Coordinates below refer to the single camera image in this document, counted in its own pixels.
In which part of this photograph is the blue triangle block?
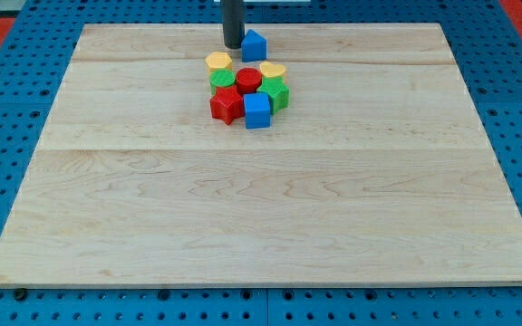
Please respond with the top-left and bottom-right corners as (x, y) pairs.
(241, 29), (267, 62)

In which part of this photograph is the red circle block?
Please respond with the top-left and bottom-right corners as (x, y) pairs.
(236, 67), (262, 95)

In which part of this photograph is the green circle block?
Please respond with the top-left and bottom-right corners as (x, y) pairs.
(209, 69), (236, 95)

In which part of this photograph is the blue cube block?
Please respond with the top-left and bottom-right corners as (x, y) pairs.
(243, 92), (271, 129)

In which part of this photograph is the red star block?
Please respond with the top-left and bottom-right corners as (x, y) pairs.
(209, 85), (245, 125)

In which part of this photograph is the green star block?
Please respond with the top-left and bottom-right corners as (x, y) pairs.
(257, 77), (290, 115)

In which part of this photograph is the yellow heart block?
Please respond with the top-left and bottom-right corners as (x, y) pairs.
(259, 61), (287, 82)

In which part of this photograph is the yellow hexagon block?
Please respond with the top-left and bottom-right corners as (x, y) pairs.
(205, 52), (233, 74)

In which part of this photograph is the light wooden board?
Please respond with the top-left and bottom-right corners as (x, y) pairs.
(0, 23), (522, 289)

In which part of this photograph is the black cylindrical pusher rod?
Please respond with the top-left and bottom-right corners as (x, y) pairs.
(220, 0), (245, 50)

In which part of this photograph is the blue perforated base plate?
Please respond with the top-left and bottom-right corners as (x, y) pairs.
(0, 1), (522, 325)

